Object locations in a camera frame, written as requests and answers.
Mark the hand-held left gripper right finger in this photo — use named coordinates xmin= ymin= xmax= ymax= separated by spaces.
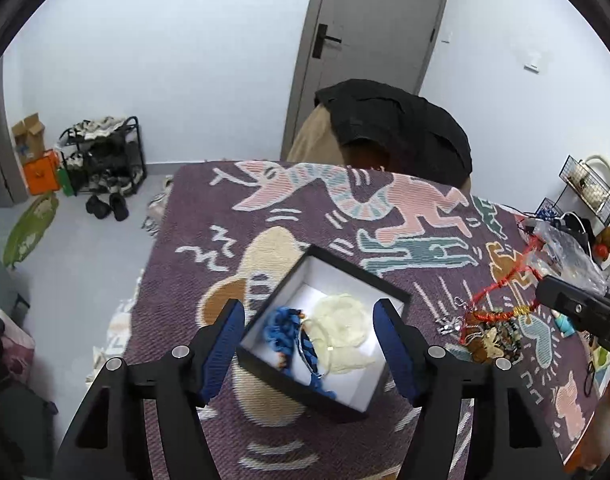
xmin=372 ymin=298 xmax=566 ymax=480

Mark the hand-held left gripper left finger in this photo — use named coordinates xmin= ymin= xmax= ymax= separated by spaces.
xmin=58 ymin=299 xmax=246 ymax=480

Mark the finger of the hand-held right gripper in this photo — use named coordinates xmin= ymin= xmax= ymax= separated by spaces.
xmin=535 ymin=274 xmax=610 ymax=361

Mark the blue bead necklace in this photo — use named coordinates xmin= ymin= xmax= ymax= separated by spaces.
xmin=262 ymin=306 xmax=338 ymax=401

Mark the red cord necklace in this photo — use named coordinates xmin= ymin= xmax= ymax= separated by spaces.
xmin=465 ymin=244 xmax=546 ymax=318

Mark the silver bangle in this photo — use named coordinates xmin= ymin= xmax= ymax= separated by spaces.
xmin=296 ymin=317 xmax=336 ymax=378

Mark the black jewelry box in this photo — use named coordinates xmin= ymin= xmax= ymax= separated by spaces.
xmin=236 ymin=245 xmax=413 ymax=423

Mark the heap of mixed jewelry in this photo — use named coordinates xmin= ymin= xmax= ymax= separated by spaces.
xmin=437 ymin=300 xmax=526 ymax=363

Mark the clear plastic bag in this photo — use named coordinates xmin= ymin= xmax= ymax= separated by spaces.
xmin=522 ymin=220 xmax=608 ymax=296

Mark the black bag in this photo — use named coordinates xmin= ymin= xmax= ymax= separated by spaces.
xmin=560 ymin=212 xmax=596 ymax=256

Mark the brown plush toy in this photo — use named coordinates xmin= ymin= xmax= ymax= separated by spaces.
xmin=592 ymin=227 xmax=610 ymax=261

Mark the purple printed blanket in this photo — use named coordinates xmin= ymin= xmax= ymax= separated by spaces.
xmin=92 ymin=160 xmax=600 ymax=480

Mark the white handbag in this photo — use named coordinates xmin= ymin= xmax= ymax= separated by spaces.
xmin=570 ymin=156 xmax=610 ymax=211

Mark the striped cloth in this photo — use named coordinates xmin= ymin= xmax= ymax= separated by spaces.
xmin=144 ymin=177 xmax=174 ymax=237

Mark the black slipper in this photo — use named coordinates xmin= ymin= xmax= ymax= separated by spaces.
xmin=110 ymin=192 xmax=131 ymax=222
xmin=86 ymin=195 xmax=111 ymax=220

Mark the black shoe rack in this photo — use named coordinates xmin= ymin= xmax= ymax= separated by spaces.
xmin=59 ymin=116 xmax=147 ymax=197

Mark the tan chair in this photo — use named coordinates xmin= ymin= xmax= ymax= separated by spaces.
xmin=285 ymin=105 xmax=473 ymax=196

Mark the green floor mat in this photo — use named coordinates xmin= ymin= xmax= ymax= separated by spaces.
xmin=2 ymin=192 xmax=60 ymax=268

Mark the black jacket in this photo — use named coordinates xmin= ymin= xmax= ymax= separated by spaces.
xmin=315 ymin=79 xmax=473 ymax=186

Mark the orange box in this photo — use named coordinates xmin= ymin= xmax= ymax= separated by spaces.
xmin=24 ymin=150 xmax=61 ymax=195

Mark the row of shoes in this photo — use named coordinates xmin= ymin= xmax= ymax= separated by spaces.
xmin=65 ymin=116 xmax=131 ymax=192

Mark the cardboard box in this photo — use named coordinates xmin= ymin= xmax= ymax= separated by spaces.
xmin=11 ymin=114 xmax=46 ymax=166

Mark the grey door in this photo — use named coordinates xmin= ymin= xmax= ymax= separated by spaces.
xmin=280 ymin=0 xmax=456 ymax=161

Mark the black cable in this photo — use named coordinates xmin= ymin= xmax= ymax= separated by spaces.
xmin=582 ymin=360 xmax=598 ymax=397

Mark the grey doorway frame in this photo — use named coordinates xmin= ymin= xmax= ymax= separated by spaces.
xmin=0 ymin=55 xmax=30 ymax=207

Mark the black door handle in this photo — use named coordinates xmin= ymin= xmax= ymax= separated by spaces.
xmin=312 ymin=23 xmax=343 ymax=59

